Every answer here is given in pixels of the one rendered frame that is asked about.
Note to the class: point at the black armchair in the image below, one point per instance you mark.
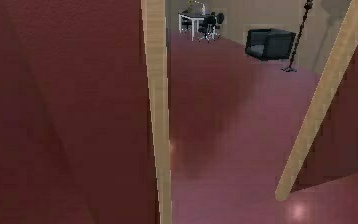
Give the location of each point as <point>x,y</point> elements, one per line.
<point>270,43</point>

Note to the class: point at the white bottle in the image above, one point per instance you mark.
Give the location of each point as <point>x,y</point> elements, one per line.
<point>203,9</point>

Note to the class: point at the black floor lamp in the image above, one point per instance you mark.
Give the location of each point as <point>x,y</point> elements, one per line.
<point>298,36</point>

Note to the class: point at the green house plant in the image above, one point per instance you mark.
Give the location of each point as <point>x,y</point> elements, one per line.
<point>190,5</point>

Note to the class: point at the black office chair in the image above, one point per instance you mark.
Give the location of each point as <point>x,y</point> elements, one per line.
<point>219,18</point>
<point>208,25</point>

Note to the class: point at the white desk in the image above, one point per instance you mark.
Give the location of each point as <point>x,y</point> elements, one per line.
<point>191,18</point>

